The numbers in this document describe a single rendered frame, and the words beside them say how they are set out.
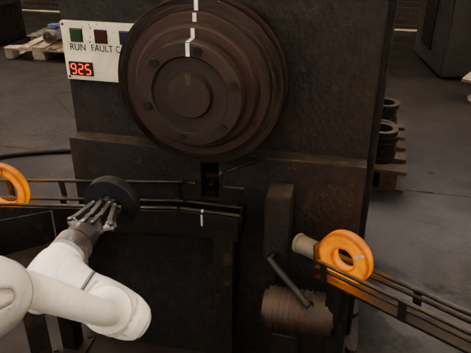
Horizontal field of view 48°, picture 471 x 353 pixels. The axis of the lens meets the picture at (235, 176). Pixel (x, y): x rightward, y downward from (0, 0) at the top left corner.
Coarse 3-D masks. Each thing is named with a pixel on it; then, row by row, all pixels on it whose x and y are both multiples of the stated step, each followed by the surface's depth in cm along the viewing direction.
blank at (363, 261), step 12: (324, 240) 146; (336, 240) 143; (348, 240) 140; (360, 240) 140; (324, 252) 147; (336, 252) 147; (348, 252) 141; (360, 252) 138; (336, 264) 146; (360, 264) 140; (372, 264) 140; (360, 276) 141
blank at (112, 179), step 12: (96, 180) 143; (108, 180) 142; (120, 180) 143; (96, 192) 144; (108, 192) 143; (120, 192) 142; (132, 192) 143; (132, 204) 143; (120, 216) 146; (132, 216) 145
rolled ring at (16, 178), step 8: (0, 168) 177; (8, 168) 178; (8, 176) 178; (16, 176) 178; (24, 176) 180; (16, 184) 179; (24, 184) 179; (24, 192) 179; (0, 200) 186; (16, 200) 182; (24, 200) 181
